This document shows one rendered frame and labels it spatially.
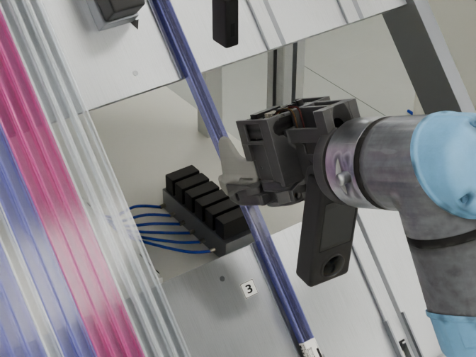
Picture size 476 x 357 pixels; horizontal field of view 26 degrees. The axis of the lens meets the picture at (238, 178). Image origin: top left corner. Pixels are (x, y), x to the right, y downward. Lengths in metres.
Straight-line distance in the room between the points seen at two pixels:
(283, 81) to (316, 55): 1.77
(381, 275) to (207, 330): 0.21
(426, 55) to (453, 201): 0.50
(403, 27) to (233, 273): 0.39
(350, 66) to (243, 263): 2.22
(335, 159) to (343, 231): 0.12
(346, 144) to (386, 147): 0.05
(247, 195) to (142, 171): 0.66
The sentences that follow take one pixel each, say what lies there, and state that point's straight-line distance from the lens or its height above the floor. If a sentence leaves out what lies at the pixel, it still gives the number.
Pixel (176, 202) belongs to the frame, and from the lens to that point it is 1.46.
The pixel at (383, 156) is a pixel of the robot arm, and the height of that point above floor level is 1.08.
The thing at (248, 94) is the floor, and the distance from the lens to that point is 3.04.
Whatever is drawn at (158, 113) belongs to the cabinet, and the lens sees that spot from 1.73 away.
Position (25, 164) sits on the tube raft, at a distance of 0.96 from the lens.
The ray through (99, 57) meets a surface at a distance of 1.02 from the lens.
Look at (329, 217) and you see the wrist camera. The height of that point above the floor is 0.96.
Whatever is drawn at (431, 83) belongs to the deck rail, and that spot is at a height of 0.91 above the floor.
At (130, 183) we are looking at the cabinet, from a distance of 1.56.
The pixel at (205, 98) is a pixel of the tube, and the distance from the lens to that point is 1.04.
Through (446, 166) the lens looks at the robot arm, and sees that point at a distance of 0.73.
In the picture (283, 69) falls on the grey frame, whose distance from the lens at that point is 1.49.
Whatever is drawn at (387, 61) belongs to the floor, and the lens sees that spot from 3.25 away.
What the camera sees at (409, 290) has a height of 0.78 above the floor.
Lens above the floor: 1.49
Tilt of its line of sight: 34 degrees down
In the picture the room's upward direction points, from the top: straight up
